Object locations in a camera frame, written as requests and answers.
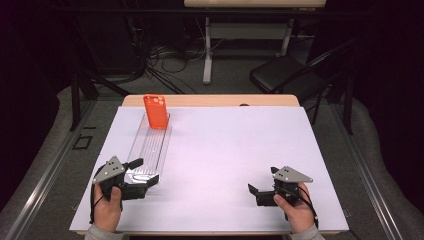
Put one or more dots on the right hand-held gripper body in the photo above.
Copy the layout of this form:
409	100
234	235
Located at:
290	174

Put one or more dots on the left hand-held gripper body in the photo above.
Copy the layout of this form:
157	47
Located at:
111	170

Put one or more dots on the clear plastic slotted rack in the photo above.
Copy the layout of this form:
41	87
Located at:
150	150

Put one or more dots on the orange phone case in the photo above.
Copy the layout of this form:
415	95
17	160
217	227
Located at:
156	115

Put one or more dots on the person's right hand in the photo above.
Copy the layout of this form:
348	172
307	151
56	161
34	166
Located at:
296	215

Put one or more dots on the person's left hand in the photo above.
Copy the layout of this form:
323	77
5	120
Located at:
108	213

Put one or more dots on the white table sheet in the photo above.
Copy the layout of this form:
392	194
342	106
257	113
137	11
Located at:
226	146

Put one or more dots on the black metal stand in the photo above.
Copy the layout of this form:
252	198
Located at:
75	100
348	106

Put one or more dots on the light wooden table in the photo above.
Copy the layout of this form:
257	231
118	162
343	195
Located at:
206	100

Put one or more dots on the black folding chair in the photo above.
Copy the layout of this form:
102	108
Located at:
283	73

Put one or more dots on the white-legged wooden desk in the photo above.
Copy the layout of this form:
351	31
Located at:
207	50

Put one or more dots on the metal floor rail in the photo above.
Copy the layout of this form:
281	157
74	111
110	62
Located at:
43	180
369	180

